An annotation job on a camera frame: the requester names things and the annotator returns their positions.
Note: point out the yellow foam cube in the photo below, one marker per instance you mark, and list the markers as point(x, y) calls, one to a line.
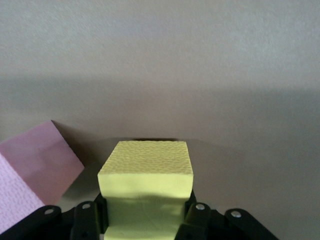
point(147, 180)

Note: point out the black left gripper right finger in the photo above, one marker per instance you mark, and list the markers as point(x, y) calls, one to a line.
point(207, 222)

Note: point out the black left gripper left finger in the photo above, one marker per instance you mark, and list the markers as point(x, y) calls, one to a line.
point(82, 222)

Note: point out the pink foam cube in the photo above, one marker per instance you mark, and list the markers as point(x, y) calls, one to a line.
point(42, 162)

